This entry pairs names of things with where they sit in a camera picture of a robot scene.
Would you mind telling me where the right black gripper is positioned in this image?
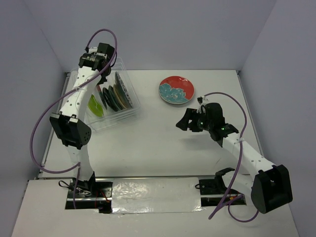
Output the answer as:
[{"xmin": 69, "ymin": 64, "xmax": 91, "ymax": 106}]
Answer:
[{"xmin": 175, "ymin": 108, "xmax": 213, "ymax": 132}]

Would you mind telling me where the white pink plate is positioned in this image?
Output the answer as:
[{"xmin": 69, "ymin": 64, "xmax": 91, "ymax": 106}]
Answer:
[{"xmin": 96, "ymin": 85, "xmax": 107, "ymax": 109}]

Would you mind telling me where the blue blossom plate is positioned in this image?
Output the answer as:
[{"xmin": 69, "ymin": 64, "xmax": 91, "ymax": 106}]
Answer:
[{"xmin": 158, "ymin": 83, "xmax": 195, "ymax": 105}]

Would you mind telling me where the red floral plate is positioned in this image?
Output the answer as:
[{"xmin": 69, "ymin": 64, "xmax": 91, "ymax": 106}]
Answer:
[{"xmin": 158, "ymin": 76, "xmax": 195, "ymax": 105}]

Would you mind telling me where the dark patterned plate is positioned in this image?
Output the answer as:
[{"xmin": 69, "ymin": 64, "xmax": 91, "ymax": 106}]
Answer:
[{"xmin": 115, "ymin": 72, "xmax": 133, "ymax": 108}]

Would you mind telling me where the lime green plate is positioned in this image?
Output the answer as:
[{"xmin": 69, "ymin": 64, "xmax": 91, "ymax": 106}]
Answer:
[{"xmin": 88, "ymin": 95, "xmax": 104, "ymax": 117}]

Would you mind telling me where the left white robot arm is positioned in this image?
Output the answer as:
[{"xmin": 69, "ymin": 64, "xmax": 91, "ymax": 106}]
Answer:
[{"xmin": 49, "ymin": 43, "xmax": 115, "ymax": 197}]

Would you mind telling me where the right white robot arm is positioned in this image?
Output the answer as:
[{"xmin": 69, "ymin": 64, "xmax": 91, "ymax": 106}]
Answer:
[{"xmin": 176, "ymin": 103, "xmax": 293, "ymax": 214}]

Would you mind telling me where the beige plate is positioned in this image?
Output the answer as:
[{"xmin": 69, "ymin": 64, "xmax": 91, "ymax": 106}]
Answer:
[{"xmin": 113, "ymin": 84, "xmax": 131, "ymax": 109}]

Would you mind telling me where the silver foil tape patch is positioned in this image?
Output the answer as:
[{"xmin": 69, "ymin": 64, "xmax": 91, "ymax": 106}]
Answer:
[{"xmin": 111, "ymin": 177, "xmax": 202, "ymax": 214}]

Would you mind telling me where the white wire dish rack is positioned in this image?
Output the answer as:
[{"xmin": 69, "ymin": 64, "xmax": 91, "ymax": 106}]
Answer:
[{"xmin": 83, "ymin": 57, "xmax": 140, "ymax": 132}]

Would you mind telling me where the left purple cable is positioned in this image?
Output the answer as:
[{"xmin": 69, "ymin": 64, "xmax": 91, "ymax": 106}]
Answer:
[{"xmin": 29, "ymin": 29, "xmax": 118, "ymax": 173}]

